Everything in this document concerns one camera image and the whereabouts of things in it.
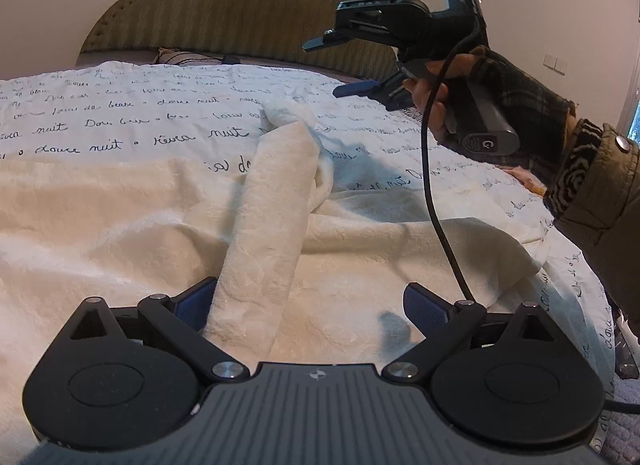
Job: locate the person's right hand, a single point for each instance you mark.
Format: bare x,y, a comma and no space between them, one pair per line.
430,100

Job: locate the pink cloth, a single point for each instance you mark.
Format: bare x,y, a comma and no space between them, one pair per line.
525,180

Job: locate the person's right forearm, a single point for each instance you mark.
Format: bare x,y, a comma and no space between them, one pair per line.
590,185

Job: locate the olive striped headboard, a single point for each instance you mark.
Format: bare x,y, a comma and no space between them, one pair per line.
225,5

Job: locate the white script-printed bedspread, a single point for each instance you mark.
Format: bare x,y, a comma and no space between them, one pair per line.
100,110

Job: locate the striped pillow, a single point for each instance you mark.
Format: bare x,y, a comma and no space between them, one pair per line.
180,57

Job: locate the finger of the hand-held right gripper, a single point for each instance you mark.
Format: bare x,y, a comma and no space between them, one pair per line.
355,89
325,41

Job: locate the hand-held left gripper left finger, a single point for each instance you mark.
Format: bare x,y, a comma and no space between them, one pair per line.
196,304

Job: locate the grey textured blanket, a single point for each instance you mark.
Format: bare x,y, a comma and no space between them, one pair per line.
625,435

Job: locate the cream textured blanket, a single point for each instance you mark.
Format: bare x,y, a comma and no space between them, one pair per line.
270,225

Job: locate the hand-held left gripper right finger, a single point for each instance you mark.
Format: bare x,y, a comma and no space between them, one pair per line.
425,307

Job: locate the white double wall switch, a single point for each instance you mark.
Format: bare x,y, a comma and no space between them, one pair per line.
555,62

